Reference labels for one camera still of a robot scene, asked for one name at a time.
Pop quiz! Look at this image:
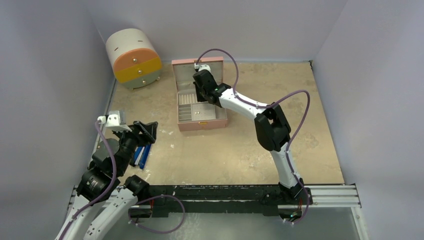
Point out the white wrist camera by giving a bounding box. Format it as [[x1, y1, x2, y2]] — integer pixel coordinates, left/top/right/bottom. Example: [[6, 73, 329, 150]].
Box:
[[193, 63, 212, 73], [97, 110, 132, 132]]

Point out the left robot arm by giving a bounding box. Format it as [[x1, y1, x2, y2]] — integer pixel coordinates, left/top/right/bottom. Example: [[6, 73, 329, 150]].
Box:
[[56, 116, 158, 240]]

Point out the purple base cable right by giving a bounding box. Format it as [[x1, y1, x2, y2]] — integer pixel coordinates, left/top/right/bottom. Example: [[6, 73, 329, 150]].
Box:
[[282, 185, 318, 227]]

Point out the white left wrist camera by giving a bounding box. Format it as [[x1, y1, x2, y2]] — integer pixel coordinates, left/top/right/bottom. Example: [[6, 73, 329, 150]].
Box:
[[97, 110, 132, 132]]

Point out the blue stapler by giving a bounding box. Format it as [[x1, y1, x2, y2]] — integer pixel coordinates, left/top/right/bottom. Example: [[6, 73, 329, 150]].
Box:
[[129, 144, 152, 170]]

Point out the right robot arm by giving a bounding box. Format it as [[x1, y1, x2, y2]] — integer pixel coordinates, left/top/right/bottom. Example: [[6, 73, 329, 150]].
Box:
[[193, 69, 308, 204]]

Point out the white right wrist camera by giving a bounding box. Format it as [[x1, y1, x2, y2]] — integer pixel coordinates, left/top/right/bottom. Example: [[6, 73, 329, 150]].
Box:
[[193, 63, 212, 73]]

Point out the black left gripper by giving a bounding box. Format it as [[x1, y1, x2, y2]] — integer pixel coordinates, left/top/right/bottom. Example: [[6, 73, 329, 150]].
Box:
[[113, 119, 157, 174]]

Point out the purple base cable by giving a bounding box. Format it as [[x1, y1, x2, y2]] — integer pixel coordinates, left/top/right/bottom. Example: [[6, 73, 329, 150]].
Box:
[[282, 185, 318, 227], [128, 194, 186, 234]]

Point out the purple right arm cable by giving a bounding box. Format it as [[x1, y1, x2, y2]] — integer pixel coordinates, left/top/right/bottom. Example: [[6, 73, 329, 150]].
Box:
[[195, 48, 312, 186]]

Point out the round pastel drawer organizer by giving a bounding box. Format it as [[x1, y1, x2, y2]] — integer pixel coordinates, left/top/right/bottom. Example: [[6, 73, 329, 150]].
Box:
[[105, 28, 163, 90]]

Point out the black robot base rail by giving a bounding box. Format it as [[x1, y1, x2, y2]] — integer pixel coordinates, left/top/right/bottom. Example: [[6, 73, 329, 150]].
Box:
[[124, 175, 313, 221]]

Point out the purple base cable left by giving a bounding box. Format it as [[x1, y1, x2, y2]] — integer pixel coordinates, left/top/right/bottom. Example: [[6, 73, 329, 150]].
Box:
[[128, 194, 186, 234]]

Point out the aluminium frame rail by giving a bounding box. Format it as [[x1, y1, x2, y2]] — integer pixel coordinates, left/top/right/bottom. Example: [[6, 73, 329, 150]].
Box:
[[67, 184, 362, 210]]

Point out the pink jewelry box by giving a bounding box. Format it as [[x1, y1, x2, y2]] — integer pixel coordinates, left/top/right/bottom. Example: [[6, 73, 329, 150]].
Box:
[[171, 58, 228, 132]]

